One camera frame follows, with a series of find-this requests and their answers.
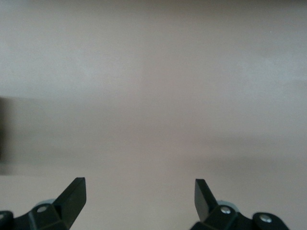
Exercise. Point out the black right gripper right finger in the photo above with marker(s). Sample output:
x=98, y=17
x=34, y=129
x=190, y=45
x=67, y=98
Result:
x=204, y=203

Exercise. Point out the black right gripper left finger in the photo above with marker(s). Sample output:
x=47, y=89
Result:
x=67, y=203

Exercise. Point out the black glossy box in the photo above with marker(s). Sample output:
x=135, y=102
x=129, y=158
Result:
x=2, y=129

